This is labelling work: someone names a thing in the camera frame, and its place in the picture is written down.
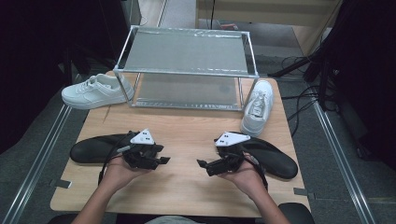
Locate black floor cables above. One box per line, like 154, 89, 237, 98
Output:
279, 55, 323, 138

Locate light wooden cabinet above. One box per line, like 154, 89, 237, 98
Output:
195, 0, 344, 57

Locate red object on floor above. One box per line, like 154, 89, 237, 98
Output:
219, 21, 239, 32

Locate person's right hand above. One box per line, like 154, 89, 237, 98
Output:
217, 155, 269, 200

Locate hand-held gripper black cable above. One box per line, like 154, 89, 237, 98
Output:
97, 131, 138, 187
242, 153, 269, 191

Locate metal two-tier shoe rack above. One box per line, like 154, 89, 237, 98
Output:
112, 25, 260, 112

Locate right hand-held gripper black cable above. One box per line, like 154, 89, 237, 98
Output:
242, 153, 269, 191

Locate person's grey shirt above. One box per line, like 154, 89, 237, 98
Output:
144, 215, 198, 224

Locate grey tape piece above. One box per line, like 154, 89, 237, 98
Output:
292, 187, 316, 201
49, 178, 73, 189

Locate white sneaker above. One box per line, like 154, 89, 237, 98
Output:
61, 73, 135, 110
240, 79, 275, 138

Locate black slipper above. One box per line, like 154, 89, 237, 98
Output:
236, 132, 299, 180
69, 133, 138, 164

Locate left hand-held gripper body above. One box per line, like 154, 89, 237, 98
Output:
117, 128, 163, 171

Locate person's left hand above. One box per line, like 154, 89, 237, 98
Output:
101, 154, 151, 194

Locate dark curtain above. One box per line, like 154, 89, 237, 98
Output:
0, 0, 131, 154

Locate metal floor rail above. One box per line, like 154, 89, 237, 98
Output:
0, 104, 74, 224
311, 101, 377, 224

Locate black chair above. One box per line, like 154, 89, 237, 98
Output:
277, 203, 316, 224

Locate left hand-held gripper black cable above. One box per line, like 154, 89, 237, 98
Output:
97, 131, 138, 187

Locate black tripod stand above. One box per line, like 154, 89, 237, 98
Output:
266, 46, 344, 111

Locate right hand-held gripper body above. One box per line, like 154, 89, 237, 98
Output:
214, 131, 251, 176

